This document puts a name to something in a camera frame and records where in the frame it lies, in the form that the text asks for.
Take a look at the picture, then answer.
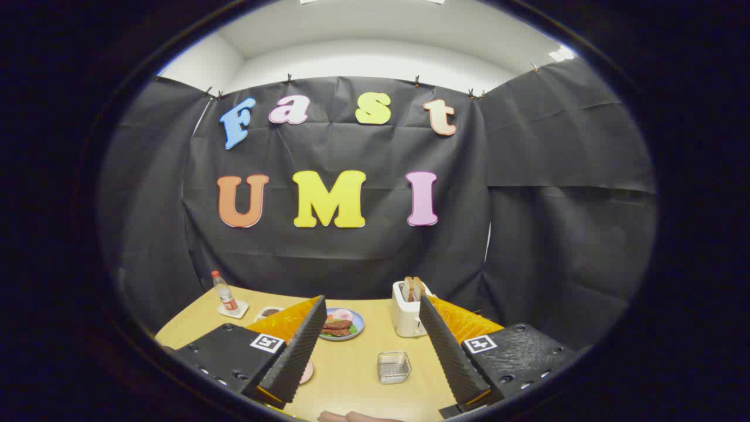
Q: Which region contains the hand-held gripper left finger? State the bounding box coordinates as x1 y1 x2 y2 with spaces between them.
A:
173 295 329 411

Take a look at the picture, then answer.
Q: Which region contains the black backdrop cloth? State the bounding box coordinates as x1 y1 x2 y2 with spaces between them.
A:
97 57 657 352

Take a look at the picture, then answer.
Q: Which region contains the clear water bottle red label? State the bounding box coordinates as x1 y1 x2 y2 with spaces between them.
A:
212 270 238 312

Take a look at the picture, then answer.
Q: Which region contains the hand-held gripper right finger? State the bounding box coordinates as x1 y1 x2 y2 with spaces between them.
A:
418 294 581 418

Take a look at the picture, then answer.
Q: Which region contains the blue plate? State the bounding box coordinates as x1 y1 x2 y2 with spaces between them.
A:
319 308 365 342

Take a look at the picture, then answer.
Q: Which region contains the metal wire basket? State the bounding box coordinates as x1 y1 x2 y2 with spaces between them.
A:
377 351 412 385

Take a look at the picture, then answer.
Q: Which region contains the white toaster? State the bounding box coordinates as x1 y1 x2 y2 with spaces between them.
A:
391 280 434 338

